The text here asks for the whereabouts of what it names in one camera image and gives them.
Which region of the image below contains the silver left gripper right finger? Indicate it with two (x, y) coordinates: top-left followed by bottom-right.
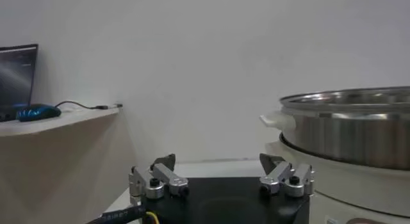
(259, 153), (315, 199)

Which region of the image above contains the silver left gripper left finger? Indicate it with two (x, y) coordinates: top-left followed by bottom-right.
(129, 154), (190, 200)

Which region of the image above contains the stainless steel steamer basket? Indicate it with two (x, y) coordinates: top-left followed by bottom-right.
(259, 86), (410, 171)

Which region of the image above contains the cream electric cooker base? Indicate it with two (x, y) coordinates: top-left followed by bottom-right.
(265, 140), (410, 224)

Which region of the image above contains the white side table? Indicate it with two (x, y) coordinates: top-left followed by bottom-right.
(0, 106), (137, 224)

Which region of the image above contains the blue computer mouse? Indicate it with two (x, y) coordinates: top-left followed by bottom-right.
(15, 103), (62, 122)

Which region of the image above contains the black laptop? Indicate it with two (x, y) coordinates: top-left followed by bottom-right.
(0, 44), (39, 122)

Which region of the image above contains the yellow wire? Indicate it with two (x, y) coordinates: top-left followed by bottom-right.
(145, 211), (160, 224)

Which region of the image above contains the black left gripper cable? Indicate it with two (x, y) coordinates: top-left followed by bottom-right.
(85, 205), (147, 224)

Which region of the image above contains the black cable with adapter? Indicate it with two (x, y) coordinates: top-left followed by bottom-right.
(54, 100), (124, 111)

